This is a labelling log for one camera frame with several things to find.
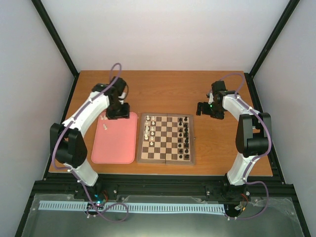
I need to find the pink plastic tray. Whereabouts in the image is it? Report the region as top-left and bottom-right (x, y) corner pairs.
(91, 112), (138, 164)

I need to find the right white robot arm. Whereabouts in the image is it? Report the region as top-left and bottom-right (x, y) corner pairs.
(196, 80), (272, 186)

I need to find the light blue cable duct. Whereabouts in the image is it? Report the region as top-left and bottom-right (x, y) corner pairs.
(38, 200), (225, 215)

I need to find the wooden chess board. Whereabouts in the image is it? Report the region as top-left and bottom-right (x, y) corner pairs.
(137, 113), (196, 165)

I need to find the black aluminium frame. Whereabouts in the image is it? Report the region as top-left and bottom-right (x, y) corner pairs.
(15, 0), (311, 237)

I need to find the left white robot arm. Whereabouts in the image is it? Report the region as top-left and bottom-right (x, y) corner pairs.
(50, 77), (130, 199)

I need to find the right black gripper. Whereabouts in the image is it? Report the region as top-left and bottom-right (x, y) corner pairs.
(196, 102), (224, 120)

